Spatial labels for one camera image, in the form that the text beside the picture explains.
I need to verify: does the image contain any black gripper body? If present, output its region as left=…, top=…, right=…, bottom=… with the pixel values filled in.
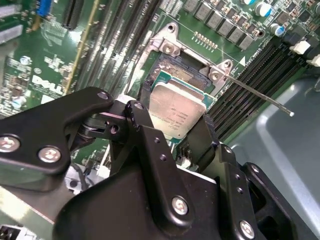
left=52, top=163, right=235, bottom=240

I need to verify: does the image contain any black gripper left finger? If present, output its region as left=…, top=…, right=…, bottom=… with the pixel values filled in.
left=0, top=79, right=197, bottom=237

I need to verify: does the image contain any metal wire locking lever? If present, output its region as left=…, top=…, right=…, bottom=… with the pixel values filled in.
left=223, top=74, right=295, bottom=118

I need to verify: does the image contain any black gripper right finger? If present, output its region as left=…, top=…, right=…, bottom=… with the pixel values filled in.
left=186, top=113, right=300, bottom=240

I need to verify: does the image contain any silver CPU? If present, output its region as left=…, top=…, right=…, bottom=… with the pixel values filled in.
left=148, top=69, right=217, bottom=141

